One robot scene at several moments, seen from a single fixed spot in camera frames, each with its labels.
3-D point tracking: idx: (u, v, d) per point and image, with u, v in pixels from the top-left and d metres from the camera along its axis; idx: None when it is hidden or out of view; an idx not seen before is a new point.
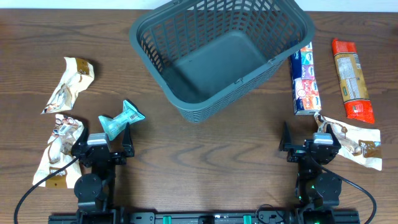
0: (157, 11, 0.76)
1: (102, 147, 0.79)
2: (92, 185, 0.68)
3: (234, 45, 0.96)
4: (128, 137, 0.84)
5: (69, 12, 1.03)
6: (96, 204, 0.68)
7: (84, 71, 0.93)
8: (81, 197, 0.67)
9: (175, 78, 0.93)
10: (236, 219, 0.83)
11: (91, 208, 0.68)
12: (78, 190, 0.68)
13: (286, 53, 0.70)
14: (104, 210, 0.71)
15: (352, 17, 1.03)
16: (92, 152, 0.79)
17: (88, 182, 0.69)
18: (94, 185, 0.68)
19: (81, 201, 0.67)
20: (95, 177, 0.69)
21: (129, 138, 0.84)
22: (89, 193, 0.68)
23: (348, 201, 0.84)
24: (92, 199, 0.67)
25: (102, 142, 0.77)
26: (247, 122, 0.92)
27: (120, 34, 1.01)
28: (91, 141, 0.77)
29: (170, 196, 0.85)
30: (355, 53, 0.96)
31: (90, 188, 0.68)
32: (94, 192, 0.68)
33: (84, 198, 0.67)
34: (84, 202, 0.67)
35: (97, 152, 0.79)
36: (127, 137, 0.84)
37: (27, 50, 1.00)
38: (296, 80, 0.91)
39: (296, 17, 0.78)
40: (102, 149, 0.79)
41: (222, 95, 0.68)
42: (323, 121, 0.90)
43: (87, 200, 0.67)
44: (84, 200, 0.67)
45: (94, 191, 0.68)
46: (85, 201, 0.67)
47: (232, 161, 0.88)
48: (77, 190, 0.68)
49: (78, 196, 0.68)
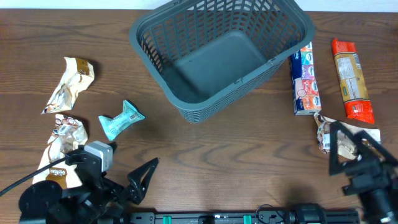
0: (157, 11, 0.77)
1: (94, 162, 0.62)
2: (46, 193, 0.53)
3: (234, 46, 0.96)
4: (139, 170, 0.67)
5: (70, 12, 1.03)
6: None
7: (84, 71, 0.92)
8: (28, 208, 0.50)
9: (175, 78, 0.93)
10: (236, 219, 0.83)
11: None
12: (25, 200, 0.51)
13: (286, 53, 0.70)
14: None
15: (352, 17, 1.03)
16: (84, 162, 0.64)
17: (46, 193, 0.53)
18: (47, 195, 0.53)
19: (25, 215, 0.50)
20: (53, 185, 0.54)
21: (138, 176, 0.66)
22: (40, 205, 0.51)
23: (348, 201, 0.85)
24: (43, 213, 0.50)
25: (94, 154, 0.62)
26: (247, 122, 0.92)
27: (120, 35, 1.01)
28: (87, 149, 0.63)
29: (170, 196, 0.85)
30: (355, 53, 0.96)
31: (43, 198, 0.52)
32: (48, 203, 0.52)
33: (32, 210, 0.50)
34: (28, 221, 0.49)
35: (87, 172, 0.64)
36: (136, 175, 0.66)
37: (27, 50, 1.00)
38: (296, 80, 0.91)
39: (296, 17, 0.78)
40: (94, 165, 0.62)
41: (222, 94, 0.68)
42: (323, 121, 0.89)
43: (34, 219, 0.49)
44: (27, 218, 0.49)
45: (48, 202, 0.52)
46: (33, 215, 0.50)
47: (232, 161, 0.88)
48: (23, 200, 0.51)
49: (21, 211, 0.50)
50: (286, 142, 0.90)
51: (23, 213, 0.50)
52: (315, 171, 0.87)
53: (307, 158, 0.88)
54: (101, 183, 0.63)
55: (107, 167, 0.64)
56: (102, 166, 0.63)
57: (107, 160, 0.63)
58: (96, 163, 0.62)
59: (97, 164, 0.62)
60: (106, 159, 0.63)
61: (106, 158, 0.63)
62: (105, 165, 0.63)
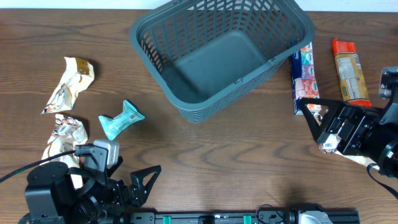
0: (157, 11, 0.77)
1: (102, 154, 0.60)
2: (55, 168, 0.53)
3: (234, 45, 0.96)
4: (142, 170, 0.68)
5: (70, 12, 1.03)
6: (46, 208, 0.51)
7: (84, 71, 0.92)
8: (35, 182, 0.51)
9: (175, 78, 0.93)
10: (236, 219, 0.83)
11: (45, 209, 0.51)
12: (33, 173, 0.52)
13: (286, 53, 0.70)
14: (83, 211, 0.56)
15: (352, 17, 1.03)
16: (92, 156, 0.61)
17: (53, 168, 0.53)
18: (55, 169, 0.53)
19: (31, 188, 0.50)
20: (61, 163, 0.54)
21: (141, 176, 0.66)
22: (46, 178, 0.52)
23: (347, 201, 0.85)
24: (47, 186, 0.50)
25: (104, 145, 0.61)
26: (247, 122, 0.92)
27: (120, 34, 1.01)
28: (96, 142, 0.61)
29: (170, 196, 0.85)
30: (355, 53, 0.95)
31: (50, 172, 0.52)
32: (55, 177, 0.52)
33: (38, 183, 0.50)
34: (33, 191, 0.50)
35: (93, 165, 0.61)
36: (140, 175, 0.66)
37: (27, 50, 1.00)
38: (296, 80, 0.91)
39: (296, 17, 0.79)
40: (102, 157, 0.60)
41: (222, 94, 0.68)
42: None
43: (40, 190, 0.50)
44: (33, 188, 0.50)
45: (55, 175, 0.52)
46: (38, 188, 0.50)
47: (232, 161, 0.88)
48: (32, 173, 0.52)
49: (28, 181, 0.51)
50: (286, 142, 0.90)
51: (30, 183, 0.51)
52: (315, 171, 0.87)
53: (307, 158, 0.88)
54: (105, 179, 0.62)
55: (113, 160, 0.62)
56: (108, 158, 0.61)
57: (113, 154, 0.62)
58: (102, 153, 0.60)
59: (104, 154, 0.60)
60: (112, 153, 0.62)
61: (112, 152, 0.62)
62: (111, 158, 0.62)
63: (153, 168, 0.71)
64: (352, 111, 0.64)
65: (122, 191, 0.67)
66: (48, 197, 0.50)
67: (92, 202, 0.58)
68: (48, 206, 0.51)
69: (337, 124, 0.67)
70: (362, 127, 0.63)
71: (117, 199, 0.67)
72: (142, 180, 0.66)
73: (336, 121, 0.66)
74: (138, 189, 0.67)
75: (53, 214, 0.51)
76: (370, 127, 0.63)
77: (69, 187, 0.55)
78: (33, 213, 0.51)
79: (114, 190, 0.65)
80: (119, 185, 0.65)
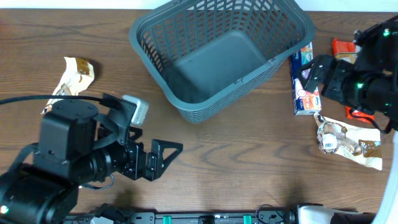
0: (157, 11, 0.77)
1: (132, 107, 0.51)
2: (83, 106, 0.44)
3: (234, 45, 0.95)
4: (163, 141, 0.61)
5: (70, 12, 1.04)
6: (57, 146, 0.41)
7: (84, 71, 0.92)
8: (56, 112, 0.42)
9: (175, 78, 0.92)
10: (236, 219, 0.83)
11: (55, 146, 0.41)
12: (60, 103, 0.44)
13: (286, 53, 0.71)
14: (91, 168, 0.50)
15: (352, 17, 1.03)
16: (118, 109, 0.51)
17: (81, 107, 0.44)
18: (84, 106, 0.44)
19: (50, 117, 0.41)
20: (92, 105, 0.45)
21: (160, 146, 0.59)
22: (71, 112, 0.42)
23: (347, 201, 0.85)
24: (67, 122, 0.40)
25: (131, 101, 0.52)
26: (247, 122, 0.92)
27: (120, 34, 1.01)
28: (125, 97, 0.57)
29: (170, 196, 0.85)
30: (355, 53, 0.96)
31: (76, 108, 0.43)
32: (79, 113, 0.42)
33: (60, 114, 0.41)
34: (50, 121, 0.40)
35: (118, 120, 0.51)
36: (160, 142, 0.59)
37: (27, 50, 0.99)
38: (296, 80, 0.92)
39: (296, 17, 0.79)
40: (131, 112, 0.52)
41: (222, 94, 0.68)
42: (323, 121, 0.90)
43: (58, 122, 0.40)
44: (51, 117, 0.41)
45: (81, 112, 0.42)
46: (56, 120, 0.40)
47: (232, 161, 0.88)
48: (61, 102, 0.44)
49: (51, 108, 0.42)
50: (286, 142, 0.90)
51: (53, 110, 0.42)
52: (315, 171, 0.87)
53: (308, 158, 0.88)
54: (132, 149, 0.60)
55: (137, 121, 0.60)
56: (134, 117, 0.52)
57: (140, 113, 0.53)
58: (130, 108, 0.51)
59: (132, 109, 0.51)
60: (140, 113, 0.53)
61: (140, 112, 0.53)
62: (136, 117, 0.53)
63: (176, 144, 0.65)
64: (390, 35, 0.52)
65: (140, 157, 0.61)
66: (63, 132, 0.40)
67: (106, 162, 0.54)
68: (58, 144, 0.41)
69: None
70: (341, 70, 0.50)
71: (130, 166, 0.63)
72: (163, 149, 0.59)
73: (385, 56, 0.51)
74: (158, 159, 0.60)
75: (60, 156, 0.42)
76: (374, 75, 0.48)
77: (91, 134, 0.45)
78: (41, 145, 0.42)
79: (132, 152, 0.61)
80: (138, 148, 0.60)
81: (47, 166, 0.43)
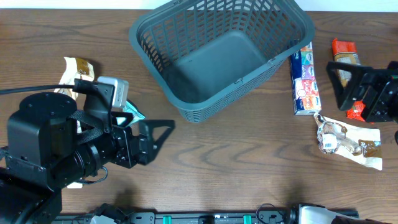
0: (157, 11, 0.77)
1: (111, 89, 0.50)
2: (56, 104, 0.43)
3: (234, 45, 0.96)
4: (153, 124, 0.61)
5: (70, 12, 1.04)
6: (29, 152, 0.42)
7: (84, 71, 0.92)
8: (27, 114, 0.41)
9: (175, 78, 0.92)
10: (236, 219, 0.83)
11: (30, 149, 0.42)
12: (30, 101, 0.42)
13: (286, 53, 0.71)
14: (77, 164, 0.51)
15: (352, 17, 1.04)
16: (97, 96, 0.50)
17: (56, 104, 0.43)
18: (57, 104, 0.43)
19: (20, 121, 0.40)
20: (69, 100, 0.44)
21: None
22: (42, 113, 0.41)
23: (348, 201, 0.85)
24: (37, 126, 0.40)
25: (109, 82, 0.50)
26: (247, 122, 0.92)
27: (120, 34, 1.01)
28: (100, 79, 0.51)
29: (170, 196, 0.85)
30: (355, 53, 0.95)
31: (48, 107, 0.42)
32: (51, 115, 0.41)
33: (30, 116, 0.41)
34: (18, 124, 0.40)
35: (100, 108, 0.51)
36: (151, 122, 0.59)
37: (27, 50, 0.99)
38: (296, 79, 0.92)
39: (296, 17, 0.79)
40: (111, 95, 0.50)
41: (222, 94, 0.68)
42: (323, 121, 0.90)
43: (28, 125, 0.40)
44: (20, 121, 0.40)
45: (53, 112, 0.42)
46: (27, 123, 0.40)
47: (232, 161, 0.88)
48: (32, 100, 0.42)
49: (21, 108, 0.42)
50: (286, 142, 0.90)
51: (22, 112, 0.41)
52: (315, 171, 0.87)
53: (308, 158, 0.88)
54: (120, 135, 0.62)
55: (120, 103, 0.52)
56: (114, 97, 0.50)
57: (120, 93, 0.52)
58: (107, 91, 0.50)
59: (109, 92, 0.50)
60: (120, 93, 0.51)
61: (120, 91, 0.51)
62: (117, 98, 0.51)
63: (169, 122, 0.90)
64: (374, 77, 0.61)
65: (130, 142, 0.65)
66: (35, 135, 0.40)
67: (92, 152, 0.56)
68: (32, 149, 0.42)
69: (357, 93, 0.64)
70: (386, 93, 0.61)
71: (122, 154, 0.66)
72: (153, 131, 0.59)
73: (359, 90, 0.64)
74: (147, 140, 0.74)
75: (36, 160, 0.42)
76: (382, 102, 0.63)
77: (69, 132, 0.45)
78: (17, 149, 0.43)
79: (120, 139, 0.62)
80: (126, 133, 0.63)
81: (22, 172, 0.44)
